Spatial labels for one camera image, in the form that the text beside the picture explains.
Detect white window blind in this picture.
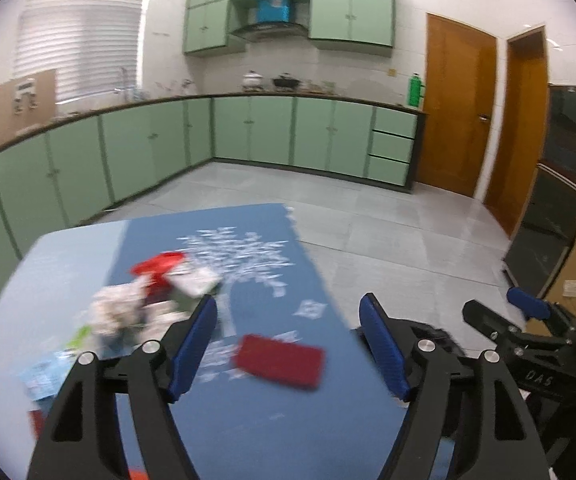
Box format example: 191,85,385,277
13,0,151,106

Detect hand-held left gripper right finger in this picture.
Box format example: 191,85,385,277
359,294,558,480

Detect dark glass display cabinet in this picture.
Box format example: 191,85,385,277
502,84,576,306

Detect round light blue table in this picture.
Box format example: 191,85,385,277
0,220,134,461

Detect plain wooden door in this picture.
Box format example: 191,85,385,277
482,24,551,238

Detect brown cardboard board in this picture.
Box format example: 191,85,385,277
0,69,59,143

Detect white tissue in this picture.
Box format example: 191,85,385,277
90,282,151,336

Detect wooden door with handle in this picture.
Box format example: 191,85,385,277
420,12,497,198

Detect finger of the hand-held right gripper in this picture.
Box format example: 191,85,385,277
462,299,536,356
506,287,576,335

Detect green base cabinets with countertop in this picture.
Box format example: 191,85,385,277
0,92,427,321

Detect steel range hood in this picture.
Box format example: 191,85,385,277
230,20,309,43

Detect blue box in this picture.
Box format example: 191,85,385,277
257,0,296,25

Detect red plastic bag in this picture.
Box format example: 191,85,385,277
130,251,189,306

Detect steel kitchen faucet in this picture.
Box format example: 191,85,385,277
115,67,134,98

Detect light blue wrapper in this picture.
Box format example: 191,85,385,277
20,350,76,401

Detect dark red packet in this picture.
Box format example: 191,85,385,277
233,334,326,390

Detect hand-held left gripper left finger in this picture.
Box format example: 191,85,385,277
25,294,219,480

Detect green wall cabinets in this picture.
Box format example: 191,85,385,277
183,0,396,58

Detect green thermos jug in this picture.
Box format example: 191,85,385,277
407,72,426,109

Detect blue tree print table mat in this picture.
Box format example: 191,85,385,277
103,203,419,480

